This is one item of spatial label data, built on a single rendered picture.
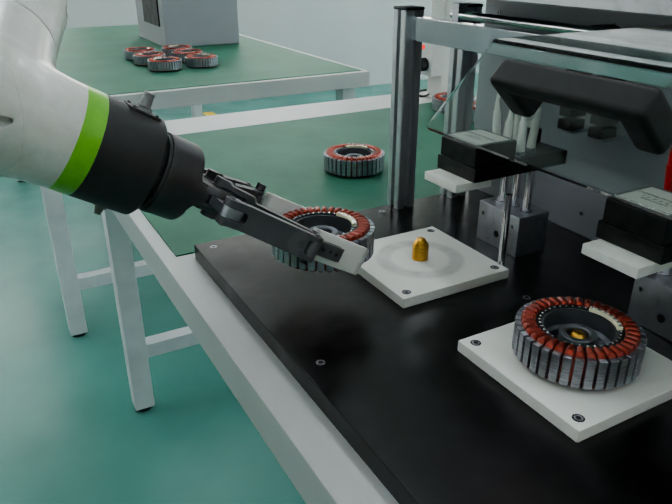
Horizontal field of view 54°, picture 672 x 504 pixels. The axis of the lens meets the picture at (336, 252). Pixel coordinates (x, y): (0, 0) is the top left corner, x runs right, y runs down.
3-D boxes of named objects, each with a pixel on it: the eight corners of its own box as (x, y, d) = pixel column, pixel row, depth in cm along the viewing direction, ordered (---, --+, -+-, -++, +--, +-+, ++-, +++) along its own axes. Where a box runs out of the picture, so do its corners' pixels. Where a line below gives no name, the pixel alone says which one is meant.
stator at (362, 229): (299, 284, 65) (299, 250, 63) (255, 243, 74) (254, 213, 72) (393, 262, 70) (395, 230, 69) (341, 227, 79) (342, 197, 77)
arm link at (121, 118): (52, 185, 60) (68, 218, 53) (103, 67, 58) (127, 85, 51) (115, 207, 64) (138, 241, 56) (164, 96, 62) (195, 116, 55)
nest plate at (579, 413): (577, 443, 51) (579, 431, 51) (456, 350, 63) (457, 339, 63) (697, 387, 58) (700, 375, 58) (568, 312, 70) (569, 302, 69)
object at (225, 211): (205, 177, 62) (192, 179, 57) (255, 202, 62) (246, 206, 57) (195, 200, 62) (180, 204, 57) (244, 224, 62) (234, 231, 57)
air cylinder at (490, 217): (514, 258, 82) (519, 217, 80) (475, 237, 88) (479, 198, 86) (544, 250, 84) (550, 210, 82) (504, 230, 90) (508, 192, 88)
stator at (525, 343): (565, 407, 54) (572, 369, 52) (487, 338, 63) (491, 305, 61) (668, 377, 57) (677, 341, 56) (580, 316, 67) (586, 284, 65)
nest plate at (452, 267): (403, 308, 71) (403, 298, 70) (335, 256, 83) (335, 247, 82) (508, 278, 77) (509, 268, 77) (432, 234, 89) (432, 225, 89)
